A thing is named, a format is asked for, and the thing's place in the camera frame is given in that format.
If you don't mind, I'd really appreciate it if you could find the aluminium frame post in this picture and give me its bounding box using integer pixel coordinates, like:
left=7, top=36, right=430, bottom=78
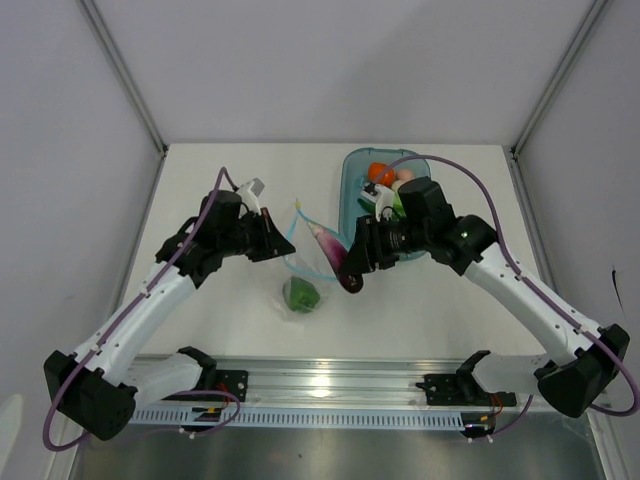
left=509, top=0, right=614, bottom=156
left=77, top=0, right=169, bottom=156

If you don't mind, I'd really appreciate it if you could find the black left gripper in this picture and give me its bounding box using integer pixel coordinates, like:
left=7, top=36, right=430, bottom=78
left=220, top=207, right=295, bottom=263

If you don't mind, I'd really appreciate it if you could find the orange tomato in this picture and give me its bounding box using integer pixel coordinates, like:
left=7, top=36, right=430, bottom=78
left=367, top=162, right=396, bottom=187

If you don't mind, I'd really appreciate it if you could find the purple eggplant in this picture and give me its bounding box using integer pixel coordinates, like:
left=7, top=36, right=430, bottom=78
left=307, top=221, right=349, bottom=286

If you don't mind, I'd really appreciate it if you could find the clear zip top bag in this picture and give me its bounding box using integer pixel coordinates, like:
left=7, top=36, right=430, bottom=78
left=266, top=199, right=347, bottom=320

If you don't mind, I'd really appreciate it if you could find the left aluminium frame post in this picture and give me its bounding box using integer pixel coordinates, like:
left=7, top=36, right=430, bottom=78
left=77, top=0, right=169, bottom=156

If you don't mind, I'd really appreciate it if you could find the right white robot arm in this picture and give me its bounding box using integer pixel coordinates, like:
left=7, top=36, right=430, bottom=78
left=340, top=177, right=630, bottom=418

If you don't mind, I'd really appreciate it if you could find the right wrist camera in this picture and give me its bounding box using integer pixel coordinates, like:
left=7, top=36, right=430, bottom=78
left=361, top=183, right=395, bottom=221

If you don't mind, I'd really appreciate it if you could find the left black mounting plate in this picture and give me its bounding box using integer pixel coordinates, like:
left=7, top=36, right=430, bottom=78
left=213, top=370, right=249, bottom=402

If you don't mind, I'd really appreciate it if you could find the white slotted cable duct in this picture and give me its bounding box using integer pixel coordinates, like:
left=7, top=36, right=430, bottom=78
left=130, top=406, right=465, bottom=431

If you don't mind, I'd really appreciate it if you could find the white egg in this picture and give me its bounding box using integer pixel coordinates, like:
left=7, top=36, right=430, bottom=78
left=391, top=180, right=404, bottom=192

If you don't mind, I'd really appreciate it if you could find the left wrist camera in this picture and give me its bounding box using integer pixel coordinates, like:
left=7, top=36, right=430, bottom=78
left=235, top=178, right=264, bottom=214

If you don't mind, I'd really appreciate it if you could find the teal plastic tub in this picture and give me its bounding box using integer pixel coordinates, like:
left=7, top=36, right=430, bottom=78
left=338, top=147, right=431, bottom=261

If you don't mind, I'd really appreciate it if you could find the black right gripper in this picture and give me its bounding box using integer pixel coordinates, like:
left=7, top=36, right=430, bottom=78
left=339, top=214, right=431, bottom=276

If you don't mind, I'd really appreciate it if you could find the green cucumber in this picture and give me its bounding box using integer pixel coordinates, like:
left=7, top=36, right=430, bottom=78
left=357, top=198, right=406, bottom=218

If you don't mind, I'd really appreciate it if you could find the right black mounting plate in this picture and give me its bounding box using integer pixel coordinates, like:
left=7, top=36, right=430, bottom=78
left=415, top=373, right=517, bottom=407

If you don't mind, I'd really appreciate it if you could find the green bell pepper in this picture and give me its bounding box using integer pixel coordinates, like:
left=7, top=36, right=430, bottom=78
left=282, top=276, right=321, bottom=314

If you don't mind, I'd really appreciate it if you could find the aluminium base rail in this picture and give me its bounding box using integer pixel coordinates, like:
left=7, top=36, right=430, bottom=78
left=129, top=352, right=614, bottom=414

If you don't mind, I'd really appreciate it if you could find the black mounting plate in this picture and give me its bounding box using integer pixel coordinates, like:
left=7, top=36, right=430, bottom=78
left=415, top=373, right=517, bottom=407
left=213, top=370, right=249, bottom=402

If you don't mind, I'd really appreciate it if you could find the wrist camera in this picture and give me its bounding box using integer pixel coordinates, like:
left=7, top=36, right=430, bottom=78
left=361, top=183, right=395, bottom=221
left=235, top=178, right=264, bottom=214

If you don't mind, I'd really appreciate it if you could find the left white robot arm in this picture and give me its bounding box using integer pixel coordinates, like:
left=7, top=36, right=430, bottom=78
left=44, top=179, right=295, bottom=440

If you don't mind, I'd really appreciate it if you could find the right aluminium frame post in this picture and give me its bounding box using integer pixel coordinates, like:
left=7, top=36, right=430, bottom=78
left=509, top=0, right=614, bottom=156

